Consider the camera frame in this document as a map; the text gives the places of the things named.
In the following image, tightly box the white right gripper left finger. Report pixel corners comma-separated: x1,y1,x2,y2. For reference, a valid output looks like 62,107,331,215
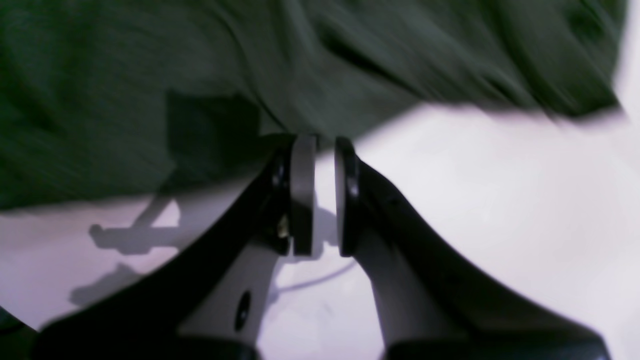
35,135,318,360

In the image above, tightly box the dark green t-shirt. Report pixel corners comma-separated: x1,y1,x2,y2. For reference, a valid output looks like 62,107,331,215
1,0,627,211

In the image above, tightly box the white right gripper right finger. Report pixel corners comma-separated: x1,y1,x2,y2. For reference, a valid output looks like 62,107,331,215
334,137,610,360

